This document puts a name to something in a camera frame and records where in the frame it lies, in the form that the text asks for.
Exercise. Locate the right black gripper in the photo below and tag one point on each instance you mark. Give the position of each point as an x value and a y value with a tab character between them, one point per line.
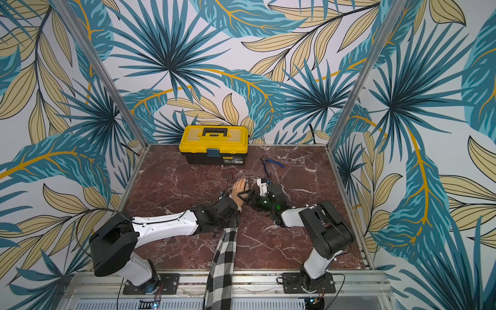
255	197

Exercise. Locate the checkered sleeve forearm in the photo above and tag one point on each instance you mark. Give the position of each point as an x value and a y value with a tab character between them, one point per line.
218	291

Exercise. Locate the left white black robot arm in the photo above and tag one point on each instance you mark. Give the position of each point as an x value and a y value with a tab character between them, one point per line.
112	246

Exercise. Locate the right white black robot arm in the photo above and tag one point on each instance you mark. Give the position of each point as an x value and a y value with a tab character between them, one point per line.
325	226

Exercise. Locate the mannequin hand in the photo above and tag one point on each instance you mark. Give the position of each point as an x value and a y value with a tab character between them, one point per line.
238	193

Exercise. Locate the yellow black toolbox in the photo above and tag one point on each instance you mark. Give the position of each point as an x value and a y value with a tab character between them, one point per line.
214	145

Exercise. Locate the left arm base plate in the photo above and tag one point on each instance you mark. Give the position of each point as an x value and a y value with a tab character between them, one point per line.
163	283

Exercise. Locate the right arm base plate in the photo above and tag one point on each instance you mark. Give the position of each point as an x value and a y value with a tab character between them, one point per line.
300	283

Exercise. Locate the left aluminium frame post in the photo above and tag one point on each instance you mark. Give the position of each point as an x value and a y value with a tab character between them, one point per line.
69	17

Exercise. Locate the aluminium frame post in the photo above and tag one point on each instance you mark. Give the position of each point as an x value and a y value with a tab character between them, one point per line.
376	49
69	17

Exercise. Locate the right aluminium frame post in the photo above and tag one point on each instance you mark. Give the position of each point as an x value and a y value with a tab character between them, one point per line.
376	49

